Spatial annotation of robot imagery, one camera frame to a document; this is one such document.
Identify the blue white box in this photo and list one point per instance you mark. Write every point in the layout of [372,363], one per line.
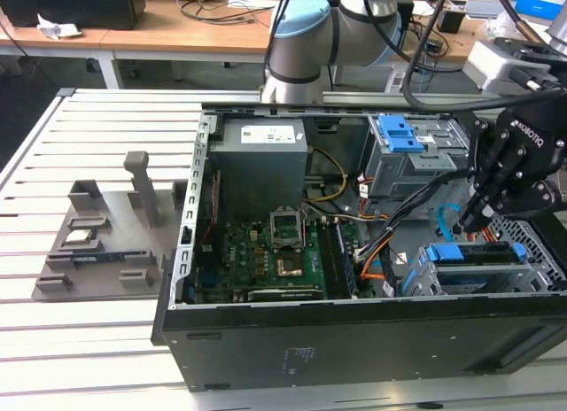
[542,5]

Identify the grey metal drive cage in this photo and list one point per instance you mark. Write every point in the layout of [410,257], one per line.
[398,176]

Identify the silver CPU chip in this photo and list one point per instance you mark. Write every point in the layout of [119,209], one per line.
[79,237]

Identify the installed RAM stick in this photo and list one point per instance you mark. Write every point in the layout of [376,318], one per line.
[346,260]

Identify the crumpled white paper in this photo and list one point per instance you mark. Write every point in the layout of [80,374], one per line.
[57,28]

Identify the black graphics card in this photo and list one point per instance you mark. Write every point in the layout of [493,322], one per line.
[283,294]

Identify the thin locking lever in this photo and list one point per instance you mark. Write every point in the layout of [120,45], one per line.
[302,225]

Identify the grey parts rack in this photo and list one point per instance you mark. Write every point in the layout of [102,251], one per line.
[115,234]

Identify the white power strip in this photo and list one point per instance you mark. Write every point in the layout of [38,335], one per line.
[394,81]

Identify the hard disk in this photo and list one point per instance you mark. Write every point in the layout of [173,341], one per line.
[445,252]

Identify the clear plastic bag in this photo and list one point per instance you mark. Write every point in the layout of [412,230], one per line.
[500,28]

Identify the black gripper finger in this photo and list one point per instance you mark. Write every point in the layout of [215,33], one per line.
[476,163]
[518,203]

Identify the black PC case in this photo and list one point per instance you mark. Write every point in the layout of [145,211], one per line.
[354,349]

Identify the small black box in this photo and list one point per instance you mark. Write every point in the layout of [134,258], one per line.
[452,22]

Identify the grey power supply unit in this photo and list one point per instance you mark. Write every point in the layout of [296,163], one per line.
[257,172]

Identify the blue plastic drive latch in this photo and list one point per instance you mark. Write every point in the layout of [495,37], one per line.
[398,136]

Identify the grey flat tray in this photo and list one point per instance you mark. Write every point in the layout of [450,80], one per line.
[487,8]

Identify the grey metal disk bay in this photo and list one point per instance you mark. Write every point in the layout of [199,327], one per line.
[531,273]

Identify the long wooden desk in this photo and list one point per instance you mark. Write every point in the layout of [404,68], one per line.
[177,41]

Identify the large black box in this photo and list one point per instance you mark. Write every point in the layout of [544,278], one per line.
[66,8]

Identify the black RAM slot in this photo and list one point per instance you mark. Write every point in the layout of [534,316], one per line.
[327,260]

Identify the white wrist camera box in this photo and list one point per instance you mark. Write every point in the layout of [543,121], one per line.
[491,61]

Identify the CPU socket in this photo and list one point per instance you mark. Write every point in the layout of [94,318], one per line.
[290,268]

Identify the green motherboard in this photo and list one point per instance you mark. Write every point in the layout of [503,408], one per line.
[248,256]

